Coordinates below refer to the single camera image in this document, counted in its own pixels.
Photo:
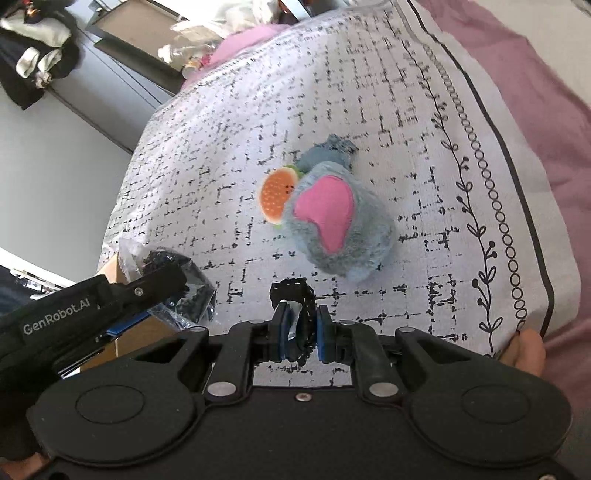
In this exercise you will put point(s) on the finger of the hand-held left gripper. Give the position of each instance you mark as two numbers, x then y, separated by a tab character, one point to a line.
154	282
123	326

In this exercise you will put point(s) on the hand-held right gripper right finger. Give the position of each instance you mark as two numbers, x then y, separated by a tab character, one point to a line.
323	334

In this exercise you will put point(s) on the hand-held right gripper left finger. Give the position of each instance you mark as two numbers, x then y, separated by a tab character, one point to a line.
280	333

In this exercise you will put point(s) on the brown cardboard box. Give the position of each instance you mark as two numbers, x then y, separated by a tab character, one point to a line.
138	340

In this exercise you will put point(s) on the clear bag of black lace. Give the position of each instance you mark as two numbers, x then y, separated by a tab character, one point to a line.
196	288

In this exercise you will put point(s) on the black lace band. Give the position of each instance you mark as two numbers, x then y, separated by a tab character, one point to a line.
295	288

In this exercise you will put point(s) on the person's left hand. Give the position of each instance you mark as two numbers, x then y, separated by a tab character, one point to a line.
18	468

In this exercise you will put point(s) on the grey plush elephant pink ear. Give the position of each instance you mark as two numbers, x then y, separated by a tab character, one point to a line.
364	230

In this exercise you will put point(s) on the watermelon slice plush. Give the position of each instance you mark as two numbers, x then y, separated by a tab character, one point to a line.
277	194

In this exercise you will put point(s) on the grey cabinet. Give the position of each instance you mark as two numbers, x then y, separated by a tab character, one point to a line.
115	92

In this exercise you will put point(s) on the clear plastic bag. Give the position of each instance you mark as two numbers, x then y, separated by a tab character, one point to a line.
182	51

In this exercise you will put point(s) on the white black patterned blanket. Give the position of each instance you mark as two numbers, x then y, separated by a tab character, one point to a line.
369	92

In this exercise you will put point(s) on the pink pillow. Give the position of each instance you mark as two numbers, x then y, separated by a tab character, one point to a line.
244	44

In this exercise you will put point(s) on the black and white clothes pile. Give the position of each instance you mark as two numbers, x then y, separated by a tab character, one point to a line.
37	50

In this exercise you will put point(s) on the grey framed board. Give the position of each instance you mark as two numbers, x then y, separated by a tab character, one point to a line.
134	23

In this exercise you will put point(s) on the white cloth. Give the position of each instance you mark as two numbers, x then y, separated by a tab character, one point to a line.
240	8

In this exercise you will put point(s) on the mauve bed sheet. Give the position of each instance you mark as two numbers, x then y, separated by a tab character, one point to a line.
531	69

